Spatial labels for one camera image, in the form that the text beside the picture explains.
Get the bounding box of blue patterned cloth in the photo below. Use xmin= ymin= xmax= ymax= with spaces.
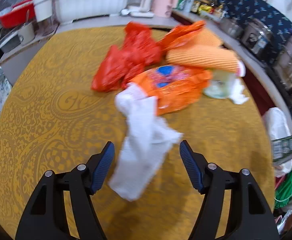
xmin=218 ymin=0 xmax=292 ymax=66

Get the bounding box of steel rice cooker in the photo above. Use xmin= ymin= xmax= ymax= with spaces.
xmin=241 ymin=18 xmax=273 ymax=58

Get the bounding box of small white tissue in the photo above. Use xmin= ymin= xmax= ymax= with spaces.
xmin=228 ymin=79 xmax=249 ymax=105

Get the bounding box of red plastic bag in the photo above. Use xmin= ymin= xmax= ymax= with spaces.
xmin=90 ymin=22 xmax=162 ymax=92

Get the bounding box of white pink paper cup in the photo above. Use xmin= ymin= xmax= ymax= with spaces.
xmin=237 ymin=60 xmax=246 ymax=77

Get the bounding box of red plastic basin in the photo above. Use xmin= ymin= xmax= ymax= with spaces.
xmin=0 ymin=0 xmax=36 ymax=29

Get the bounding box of white blender base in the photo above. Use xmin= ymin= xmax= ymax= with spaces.
xmin=120 ymin=0 xmax=154 ymax=18

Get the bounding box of orange ribbed cloth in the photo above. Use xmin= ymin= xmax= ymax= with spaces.
xmin=165 ymin=27 xmax=240 ymax=74

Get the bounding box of condiment bottles cluster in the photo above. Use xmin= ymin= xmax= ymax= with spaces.
xmin=176 ymin=0 xmax=225 ymax=22

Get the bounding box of white lined trash bin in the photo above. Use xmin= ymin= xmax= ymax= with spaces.
xmin=262 ymin=107 xmax=292 ymax=178

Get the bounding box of green plastic bag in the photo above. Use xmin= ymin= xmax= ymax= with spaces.
xmin=274 ymin=170 xmax=292 ymax=209

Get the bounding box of orange snack bag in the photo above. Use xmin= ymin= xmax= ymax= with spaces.
xmin=129 ymin=21 xmax=212 ymax=115

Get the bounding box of small steel bowl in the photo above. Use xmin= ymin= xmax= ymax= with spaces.
xmin=219 ymin=17 xmax=244 ymax=39

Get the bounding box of clear green plastic cup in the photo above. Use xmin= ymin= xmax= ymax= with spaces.
xmin=203 ymin=69 xmax=236 ymax=99

